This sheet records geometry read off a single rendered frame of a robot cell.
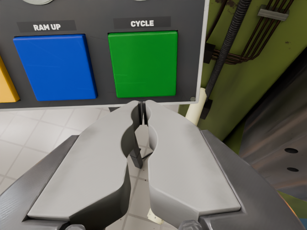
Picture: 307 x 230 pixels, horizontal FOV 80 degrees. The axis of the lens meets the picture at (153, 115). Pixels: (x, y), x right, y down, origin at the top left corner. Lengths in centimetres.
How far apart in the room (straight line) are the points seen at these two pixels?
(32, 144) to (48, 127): 15
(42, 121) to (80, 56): 133
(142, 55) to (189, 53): 5
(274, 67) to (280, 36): 9
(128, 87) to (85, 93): 5
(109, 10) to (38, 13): 7
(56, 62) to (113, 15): 8
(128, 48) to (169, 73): 5
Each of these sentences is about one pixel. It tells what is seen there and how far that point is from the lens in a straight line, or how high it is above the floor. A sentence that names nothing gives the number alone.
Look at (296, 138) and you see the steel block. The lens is 48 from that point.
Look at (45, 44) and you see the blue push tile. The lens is 24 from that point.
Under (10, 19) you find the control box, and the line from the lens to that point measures 26.
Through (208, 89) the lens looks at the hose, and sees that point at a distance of 65.
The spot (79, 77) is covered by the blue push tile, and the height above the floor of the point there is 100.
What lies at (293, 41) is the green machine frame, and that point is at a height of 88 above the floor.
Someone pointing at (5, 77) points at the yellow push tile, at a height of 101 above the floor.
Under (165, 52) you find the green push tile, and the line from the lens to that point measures 21.
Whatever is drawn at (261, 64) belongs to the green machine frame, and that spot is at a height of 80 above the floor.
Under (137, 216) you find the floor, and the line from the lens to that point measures 118.
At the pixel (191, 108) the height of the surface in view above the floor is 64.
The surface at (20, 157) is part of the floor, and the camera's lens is 150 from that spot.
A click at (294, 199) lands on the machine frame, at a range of 87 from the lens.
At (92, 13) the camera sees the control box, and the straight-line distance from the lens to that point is 22.
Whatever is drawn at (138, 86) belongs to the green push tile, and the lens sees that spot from 23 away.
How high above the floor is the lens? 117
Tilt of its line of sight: 61 degrees down
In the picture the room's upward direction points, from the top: 2 degrees counter-clockwise
